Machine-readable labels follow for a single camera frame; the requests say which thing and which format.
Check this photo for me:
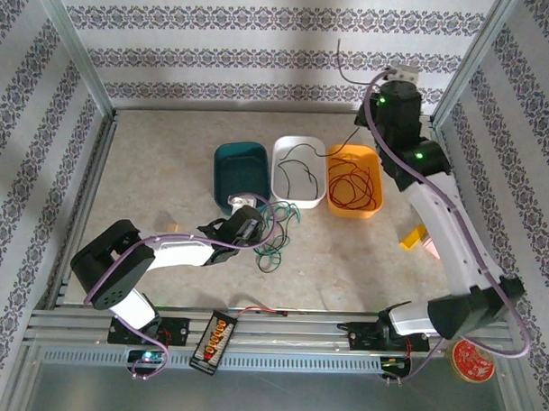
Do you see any thin green cable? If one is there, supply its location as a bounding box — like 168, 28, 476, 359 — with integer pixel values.
252, 200, 304, 261
253, 204, 302, 273

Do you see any teal plastic bin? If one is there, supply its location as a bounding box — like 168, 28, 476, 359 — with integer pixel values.
211, 141, 274, 217

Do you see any white plastic bin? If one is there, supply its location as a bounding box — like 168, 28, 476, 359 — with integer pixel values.
269, 133, 329, 211

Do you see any clear acrylic piece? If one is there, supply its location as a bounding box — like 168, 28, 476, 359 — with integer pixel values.
158, 212, 181, 233

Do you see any orange plastic bin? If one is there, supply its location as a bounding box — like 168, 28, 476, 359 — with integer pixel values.
323, 142, 386, 221

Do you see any black hub with orange connectors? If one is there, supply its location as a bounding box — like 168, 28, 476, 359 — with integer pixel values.
188, 308, 240, 377

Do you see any yellow block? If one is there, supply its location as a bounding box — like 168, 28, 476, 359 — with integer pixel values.
398, 224, 428, 252

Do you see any round red tin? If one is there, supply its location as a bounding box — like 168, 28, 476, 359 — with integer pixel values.
450, 338, 496, 385

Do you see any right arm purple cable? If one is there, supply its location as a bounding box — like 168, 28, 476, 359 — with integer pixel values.
356, 69, 542, 392

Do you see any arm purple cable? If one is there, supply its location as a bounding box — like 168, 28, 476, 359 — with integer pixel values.
81, 189, 276, 387
356, 69, 542, 392

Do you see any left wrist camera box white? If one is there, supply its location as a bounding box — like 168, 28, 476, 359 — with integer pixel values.
228, 192, 259, 215

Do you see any aluminium side rail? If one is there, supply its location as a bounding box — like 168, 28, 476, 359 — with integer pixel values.
420, 119, 499, 322
49, 110, 121, 312

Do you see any red black hub wire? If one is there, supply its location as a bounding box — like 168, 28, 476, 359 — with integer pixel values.
233, 306, 290, 323

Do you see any aluminium corner post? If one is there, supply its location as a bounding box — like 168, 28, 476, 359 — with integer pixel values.
27, 0, 121, 120
429, 0, 522, 132

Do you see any long aluminium wall rail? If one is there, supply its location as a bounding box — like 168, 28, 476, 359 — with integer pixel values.
114, 101, 435, 123

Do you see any wide aluminium mounting rail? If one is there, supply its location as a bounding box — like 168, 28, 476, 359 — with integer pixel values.
23, 302, 519, 362

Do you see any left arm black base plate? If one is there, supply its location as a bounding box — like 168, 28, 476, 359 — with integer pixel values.
106, 315, 191, 348

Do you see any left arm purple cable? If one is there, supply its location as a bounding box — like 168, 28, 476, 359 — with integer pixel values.
81, 189, 276, 387

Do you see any grey slotted cable duct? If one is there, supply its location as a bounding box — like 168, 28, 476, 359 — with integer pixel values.
38, 343, 388, 377

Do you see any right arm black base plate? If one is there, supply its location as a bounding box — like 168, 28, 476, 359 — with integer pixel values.
348, 323, 432, 355

